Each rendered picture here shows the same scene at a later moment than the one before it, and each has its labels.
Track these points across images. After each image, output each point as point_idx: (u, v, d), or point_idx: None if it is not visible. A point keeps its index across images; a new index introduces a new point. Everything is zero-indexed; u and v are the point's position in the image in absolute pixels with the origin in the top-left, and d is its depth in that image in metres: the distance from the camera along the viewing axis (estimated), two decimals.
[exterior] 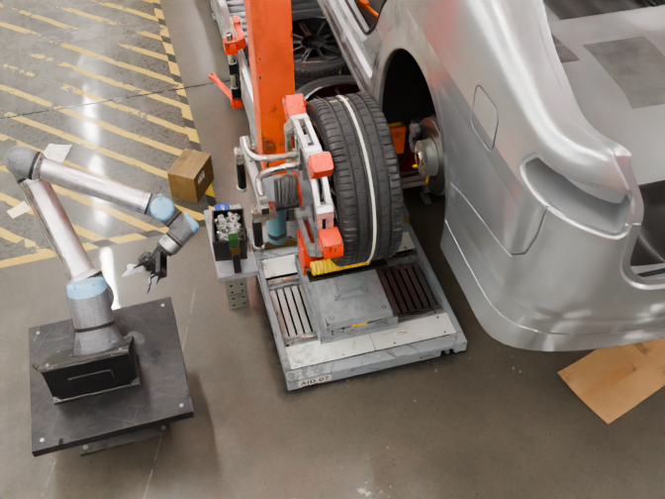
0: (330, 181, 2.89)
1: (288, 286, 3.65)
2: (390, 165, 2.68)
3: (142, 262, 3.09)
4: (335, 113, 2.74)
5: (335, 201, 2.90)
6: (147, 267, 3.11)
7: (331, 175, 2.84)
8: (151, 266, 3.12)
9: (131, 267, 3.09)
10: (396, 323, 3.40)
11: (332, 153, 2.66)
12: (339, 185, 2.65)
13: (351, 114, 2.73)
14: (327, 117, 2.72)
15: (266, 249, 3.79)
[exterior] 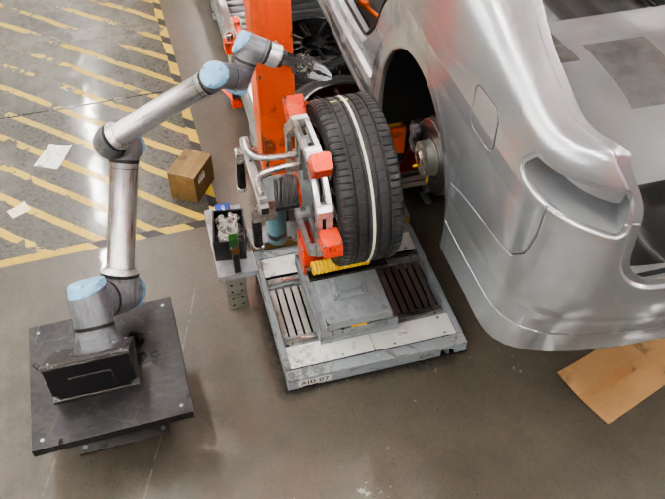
0: (330, 181, 2.89)
1: (288, 286, 3.65)
2: (390, 165, 2.68)
3: (314, 57, 2.79)
4: (335, 113, 2.74)
5: (335, 201, 2.90)
6: None
7: (331, 175, 2.84)
8: None
9: (324, 66, 2.79)
10: (396, 323, 3.40)
11: (332, 153, 2.66)
12: (339, 185, 2.65)
13: (351, 114, 2.73)
14: (327, 117, 2.72)
15: (266, 249, 3.79)
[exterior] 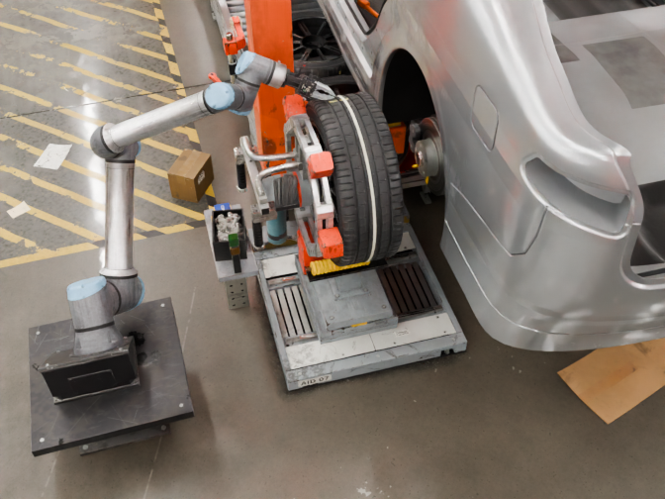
0: (330, 181, 2.89)
1: (288, 286, 3.65)
2: (390, 165, 2.68)
3: (317, 76, 2.82)
4: (335, 113, 2.74)
5: (335, 201, 2.90)
6: None
7: (331, 175, 2.84)
8: None
9: (327, 85, 2.82)
10: (396, 323, 3.40)
11: (332, 153, 2.66)
12: (339, 185, 2.65)
13: (351, 114, 2.73)
14: (327, 117, 2.72)
15: (266, 249, 3.79)
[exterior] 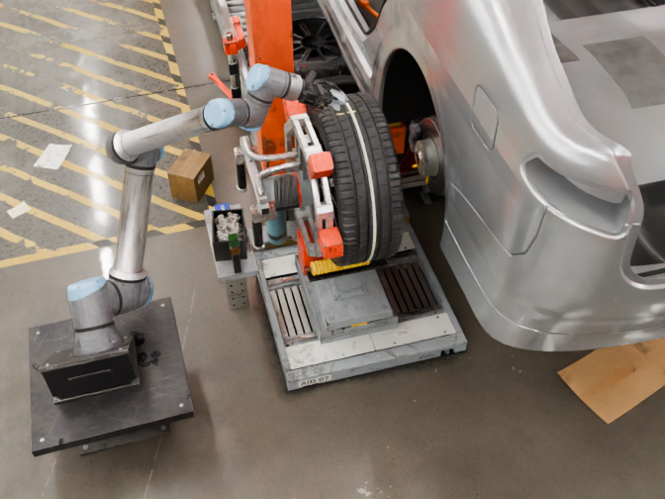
0: (331, 187, 2.90)
1: (288, 286, 3.65)
2: (394, 193, 2.69)
3: (332, 83, 2.59)
4: (342, 133, 2.68)
5: (335, 206, 2.93)
6: (324, 85, 2.60)
7: (332, 185, 2.84)
8: None
9: (341, 92, 2.62)
10: (396, 323, 3.40)
11: (337, 180, 2.65)
12: (343, 213, 2.68)
13: (359, 135, 2.68)
14: (333, 138, 2.67)
15: (266, 249, 3.79)
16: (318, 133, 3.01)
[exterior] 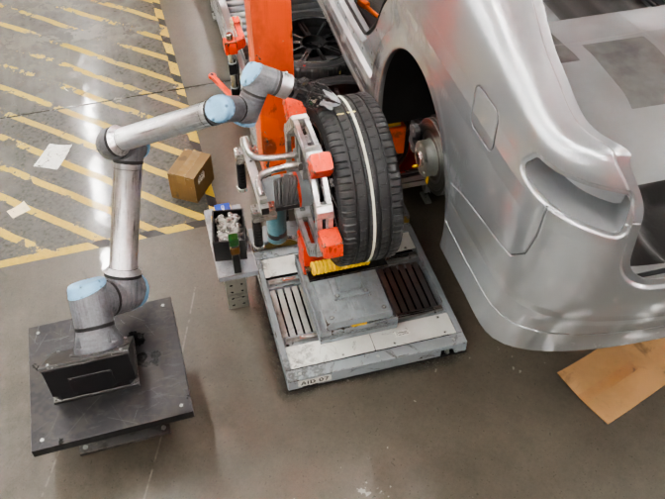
0: (331, 187, 2.90)
1: (288, 286, 3.65)
2: (394, 193, 2.69)
3: (324, 84, 2.73)
4: (342, 133, 2.68)
5: (335, 206, 2.93)
6: None
7: (332, 185, 2.84)
8: None
9: (333, 93, 2.74)
10: (396, 323, 3.40)
11: (337, 180, 2.65)
12: (343, 213, 2.68)
13: (359, 135, 2.68)
14: (333, 138, 2.67)
15: (266, 249, 3.79)
16: (318, 133, 3.01)
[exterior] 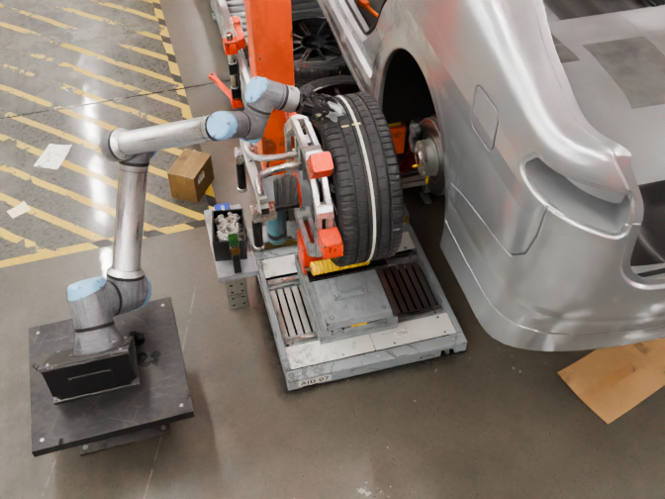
0: (331, 191, 2.90)
1: (288, 286, 3.65)
2: (395, 210, 2.72)
3: (329, 95, 2.67)
4: (347, 148, 2.66)
5: (334, 208, 2.95)
6: None
7: (333, 192, 2.85)
8: None
9: (338, 104, 2.69)
10: (396, 323, 3.40)
11: (340, 198, 2.66)
12: (344, 228, 2.71)
13: (363, 151, 2.66)
14: (337, 153, 2.65)
15: (266, 249, 3.79)
16: (319, 130, 2.97)
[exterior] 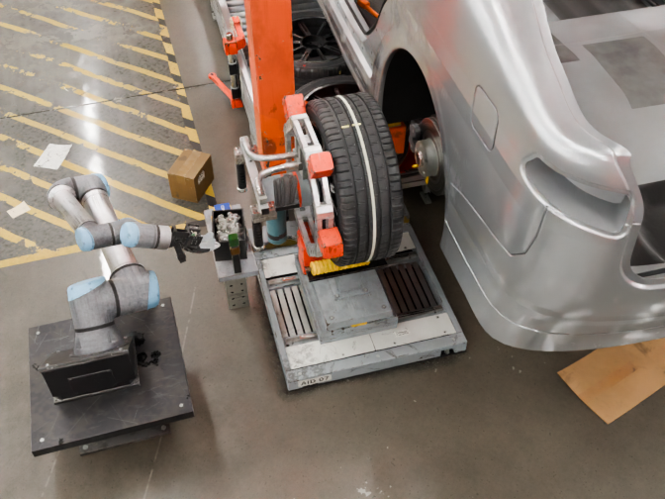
0: (331, 191, 2.90)
1: (288, 286, 3.65)
2: (395, 210, 2.72)
3: None
4: (347, 149, 2.66)
5: (334, 208, 2.95)
6: None
7: (333, 192, 2.85)
8: None
9: (208, 239, 2.95)
10: (396, 323, 3.40)
11: (340, 199, 2.66)
12: (344, 229, 2.71)
13: (363, 151, 2.66)
14: (337, 154, 2.65)
15: (266, 249, 3.79)
16: (319, 130, 2.97)
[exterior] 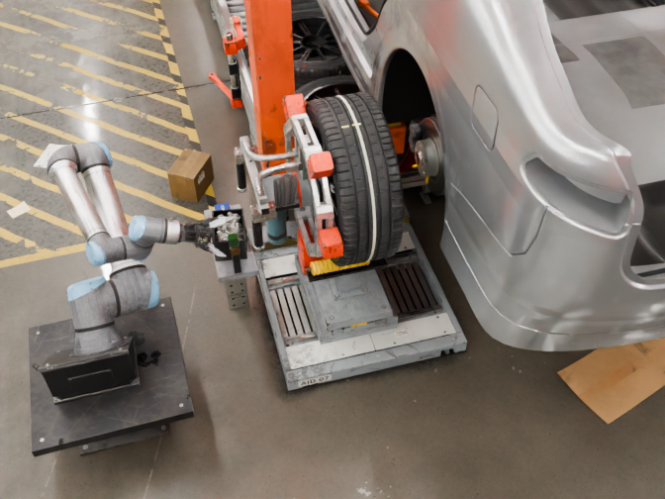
0: (331, 191, 2.90)
1: (288, 286, 3.65)
2: (395, 210, 2.72)
3: (207, 219, 2.81)
4: (347, 149, 2.66)
5: (334, 208, 2.95)
6: None
7: (333, 192, 2.85)
8: None
9: (220, 217, 2.81)
10: (396, 323, 3.40)
11: (340, 199, 2.66)
12: (344, 229, 2.71)
13: (363, 151, 2.66)
14: (337, 154, 2.65)
15: (266, 249, 3.79)
16: (319, 130, 2.97)
